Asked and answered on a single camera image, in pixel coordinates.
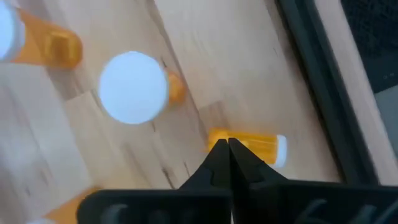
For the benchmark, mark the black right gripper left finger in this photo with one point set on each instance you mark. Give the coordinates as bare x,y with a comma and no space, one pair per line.
213,174

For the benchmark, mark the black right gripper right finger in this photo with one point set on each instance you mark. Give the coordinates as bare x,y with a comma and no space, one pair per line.
248,174

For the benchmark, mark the small orange pill bottle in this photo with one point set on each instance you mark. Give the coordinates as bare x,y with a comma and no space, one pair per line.
264,149

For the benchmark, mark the large orange pill bottle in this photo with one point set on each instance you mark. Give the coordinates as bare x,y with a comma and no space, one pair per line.
53,46
68,211
133,87

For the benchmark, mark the black floor vent grate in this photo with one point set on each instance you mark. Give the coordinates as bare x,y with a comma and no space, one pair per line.
373,37

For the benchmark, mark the black metal table frame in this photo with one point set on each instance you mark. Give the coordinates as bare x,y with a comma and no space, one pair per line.
326,93

